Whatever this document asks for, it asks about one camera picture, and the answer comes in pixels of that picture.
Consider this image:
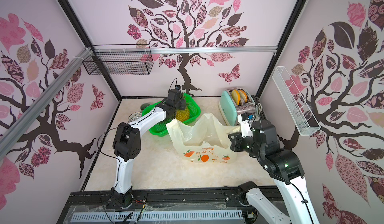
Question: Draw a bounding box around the large pineapple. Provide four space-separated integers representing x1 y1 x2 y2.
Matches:
175 104 190 122

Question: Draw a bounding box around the yellow plastic bag orange print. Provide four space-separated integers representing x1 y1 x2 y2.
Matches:
166 113 241 164

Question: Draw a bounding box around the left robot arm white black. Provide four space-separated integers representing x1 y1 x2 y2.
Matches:
106 85 187 210

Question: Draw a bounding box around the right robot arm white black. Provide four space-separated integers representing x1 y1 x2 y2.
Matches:
228 120 319 224

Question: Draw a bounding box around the small green bowl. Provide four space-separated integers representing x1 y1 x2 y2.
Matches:
140 103 150 111

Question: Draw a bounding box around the green plastic basket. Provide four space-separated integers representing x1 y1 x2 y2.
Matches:
142 93 201 137

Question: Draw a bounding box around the mint green toaster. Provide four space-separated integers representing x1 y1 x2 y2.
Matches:
219 88 261 126

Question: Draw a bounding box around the white sink strainer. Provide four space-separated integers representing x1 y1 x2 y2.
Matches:
128 112 142 123

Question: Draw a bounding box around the orange bread slice in toaster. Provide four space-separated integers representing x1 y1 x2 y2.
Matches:
238 89 248 103

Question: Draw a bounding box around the yellow bread slice in toaster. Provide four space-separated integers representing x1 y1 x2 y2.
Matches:
231 90 241 106

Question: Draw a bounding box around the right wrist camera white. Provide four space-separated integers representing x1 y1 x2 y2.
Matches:
238 112 254 138

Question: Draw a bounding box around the white toaster power cable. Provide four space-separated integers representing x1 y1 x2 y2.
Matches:
244 94 263 119

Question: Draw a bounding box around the black wire wall basket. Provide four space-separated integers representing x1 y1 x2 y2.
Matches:
82 43 155 75

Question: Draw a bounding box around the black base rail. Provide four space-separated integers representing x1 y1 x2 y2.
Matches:
56 185 316 224

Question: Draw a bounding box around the white wire wall shelf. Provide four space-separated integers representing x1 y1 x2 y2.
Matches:
272 66 321 136

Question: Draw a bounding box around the white slotted cable duct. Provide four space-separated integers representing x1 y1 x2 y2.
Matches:
67 210 243 224

